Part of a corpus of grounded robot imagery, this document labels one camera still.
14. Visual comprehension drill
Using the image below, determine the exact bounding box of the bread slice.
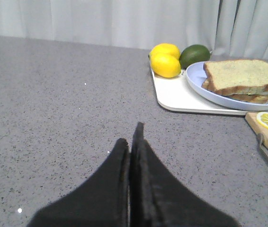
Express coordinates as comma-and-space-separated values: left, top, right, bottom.
202, 60, 268, 96
201, 79, 268, 104

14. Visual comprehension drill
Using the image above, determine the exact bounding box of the yellow lemon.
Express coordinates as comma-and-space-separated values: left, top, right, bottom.
150, 53, 181, 78
149, 43, 180, 59

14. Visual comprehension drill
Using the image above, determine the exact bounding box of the front yellow lemon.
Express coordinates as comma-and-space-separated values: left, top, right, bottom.
150, 53, 181, 78

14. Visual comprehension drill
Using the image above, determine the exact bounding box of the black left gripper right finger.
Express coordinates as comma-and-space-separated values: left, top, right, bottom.
129, 122, 239, 227

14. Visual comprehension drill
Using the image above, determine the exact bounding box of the rear yellow lemon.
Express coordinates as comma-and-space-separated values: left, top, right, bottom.
149, 43, 180, 59

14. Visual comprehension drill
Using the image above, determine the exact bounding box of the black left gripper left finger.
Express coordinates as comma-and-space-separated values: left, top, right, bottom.
28, 139, 129, 227

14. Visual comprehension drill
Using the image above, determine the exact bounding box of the white rectangular tray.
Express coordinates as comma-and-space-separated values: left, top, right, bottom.
151, 69, 268, 116

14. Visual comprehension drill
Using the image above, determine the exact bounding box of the blue round plate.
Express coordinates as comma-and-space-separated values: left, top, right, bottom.
186, 61, 268, 111

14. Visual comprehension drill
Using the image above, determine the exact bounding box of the grey curtain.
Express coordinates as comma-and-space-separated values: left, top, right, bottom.
0, 0, 268, 59

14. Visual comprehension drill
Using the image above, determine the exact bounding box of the green lime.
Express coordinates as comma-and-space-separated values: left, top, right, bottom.
179, 44, 210, 69

